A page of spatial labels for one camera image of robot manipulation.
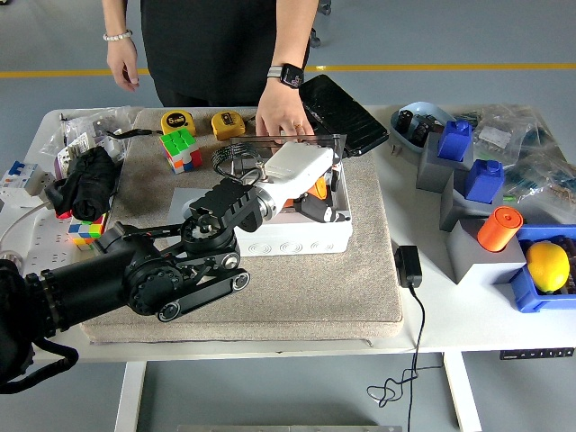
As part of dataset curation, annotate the person's left hand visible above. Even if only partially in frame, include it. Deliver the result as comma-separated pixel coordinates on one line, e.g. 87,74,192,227
255,78,316,148

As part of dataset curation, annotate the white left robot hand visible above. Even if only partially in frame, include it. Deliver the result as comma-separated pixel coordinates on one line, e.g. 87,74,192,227
258,141,346,225

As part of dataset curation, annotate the person's right hand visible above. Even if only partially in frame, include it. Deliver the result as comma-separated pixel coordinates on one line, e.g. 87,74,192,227
106,37,140,94

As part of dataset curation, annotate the grey plastic junction box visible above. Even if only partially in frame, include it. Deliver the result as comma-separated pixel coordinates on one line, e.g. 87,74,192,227
227,157,355,257

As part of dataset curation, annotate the black smart watch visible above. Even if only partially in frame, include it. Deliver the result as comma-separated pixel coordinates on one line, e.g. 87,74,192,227
266,63,306,91

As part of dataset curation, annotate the yellow square tape measure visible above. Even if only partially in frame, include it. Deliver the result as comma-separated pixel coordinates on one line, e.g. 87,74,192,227
211,111,248,141

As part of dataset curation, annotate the black flat hard case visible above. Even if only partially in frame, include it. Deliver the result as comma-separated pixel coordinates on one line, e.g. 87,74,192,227
297,74,391,158

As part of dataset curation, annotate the clear crumpled plastic bag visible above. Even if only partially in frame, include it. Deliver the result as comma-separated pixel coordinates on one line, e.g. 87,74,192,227
59,105,145,136

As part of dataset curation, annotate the yellow round tape measure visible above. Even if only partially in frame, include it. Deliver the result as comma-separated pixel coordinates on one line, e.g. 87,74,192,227
160,110,198,135

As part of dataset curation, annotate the person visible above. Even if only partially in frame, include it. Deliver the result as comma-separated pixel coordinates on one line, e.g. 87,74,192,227
139,0,312,109

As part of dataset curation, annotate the white labelled packet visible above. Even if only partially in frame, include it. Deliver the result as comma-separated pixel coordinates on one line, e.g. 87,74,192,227
62,133,98,159

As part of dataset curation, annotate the large colourful puzzle cube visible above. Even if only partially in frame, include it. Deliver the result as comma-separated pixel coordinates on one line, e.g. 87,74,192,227
159,127,203,176

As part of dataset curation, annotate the grey block with round hole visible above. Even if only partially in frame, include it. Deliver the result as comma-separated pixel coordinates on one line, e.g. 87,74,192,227
166,186,217,235

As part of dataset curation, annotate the purple packet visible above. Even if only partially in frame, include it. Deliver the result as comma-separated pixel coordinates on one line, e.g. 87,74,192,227
53,150,73,180

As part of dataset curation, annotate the black folded cloth bundle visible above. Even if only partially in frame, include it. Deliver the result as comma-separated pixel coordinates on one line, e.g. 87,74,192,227
44,146,121,221

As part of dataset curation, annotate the grey-brown fabric mat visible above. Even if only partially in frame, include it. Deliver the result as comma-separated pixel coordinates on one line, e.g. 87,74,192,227
80,106,404,346

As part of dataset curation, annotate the black boxy component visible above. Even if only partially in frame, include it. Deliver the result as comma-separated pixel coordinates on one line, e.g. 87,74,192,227
413,114,440,145

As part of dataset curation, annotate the grey holder block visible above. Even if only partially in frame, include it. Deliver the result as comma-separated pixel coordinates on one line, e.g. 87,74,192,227
439,168,508,233
446,218,527,285
415,131,473,194

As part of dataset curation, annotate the light blue bowl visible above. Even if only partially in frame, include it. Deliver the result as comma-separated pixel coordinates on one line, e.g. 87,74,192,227
389,101,460,158

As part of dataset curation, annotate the black power adapter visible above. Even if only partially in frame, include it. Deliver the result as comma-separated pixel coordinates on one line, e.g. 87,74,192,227
393,244,424,289

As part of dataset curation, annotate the white circuit breaker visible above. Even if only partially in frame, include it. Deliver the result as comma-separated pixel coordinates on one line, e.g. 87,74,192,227
0,160,50,209

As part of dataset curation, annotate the blue bottle-shaped block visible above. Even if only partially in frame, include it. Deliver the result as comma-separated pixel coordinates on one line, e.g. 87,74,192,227
463,158,505,203
436,120,473,162

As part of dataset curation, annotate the small colourful puzzle cube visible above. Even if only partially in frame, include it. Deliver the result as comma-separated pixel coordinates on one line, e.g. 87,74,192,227
67,211,112,248

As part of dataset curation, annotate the clear bag of grey parts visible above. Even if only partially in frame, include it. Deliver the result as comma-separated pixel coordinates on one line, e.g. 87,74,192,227
467,103,541,157

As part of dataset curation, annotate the white power strip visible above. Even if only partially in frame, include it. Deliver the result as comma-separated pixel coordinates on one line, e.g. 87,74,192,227
0,207,80,275

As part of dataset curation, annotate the clear bag of dark parts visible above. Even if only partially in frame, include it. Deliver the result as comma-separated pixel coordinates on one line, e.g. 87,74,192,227
503,125,576,226

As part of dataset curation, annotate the blue plastic bin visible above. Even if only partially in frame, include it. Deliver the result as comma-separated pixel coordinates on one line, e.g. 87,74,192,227
508,224,576,314

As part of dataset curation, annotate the yellow lemon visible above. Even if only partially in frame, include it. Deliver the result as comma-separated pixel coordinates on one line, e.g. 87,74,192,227
525,241,572,293

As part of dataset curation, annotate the white table leg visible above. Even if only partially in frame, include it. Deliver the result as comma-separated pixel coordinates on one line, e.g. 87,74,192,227
442,352,482,432
113,361,148,432

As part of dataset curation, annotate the black desk control panel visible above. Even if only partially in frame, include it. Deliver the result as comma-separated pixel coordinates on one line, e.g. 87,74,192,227
499,347,576,361

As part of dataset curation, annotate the black lanyard strap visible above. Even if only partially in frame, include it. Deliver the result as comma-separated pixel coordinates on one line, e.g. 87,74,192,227
104,128,163,139

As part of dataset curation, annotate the black adapter cable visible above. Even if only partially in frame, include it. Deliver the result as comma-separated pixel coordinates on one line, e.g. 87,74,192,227
366,285,445,432

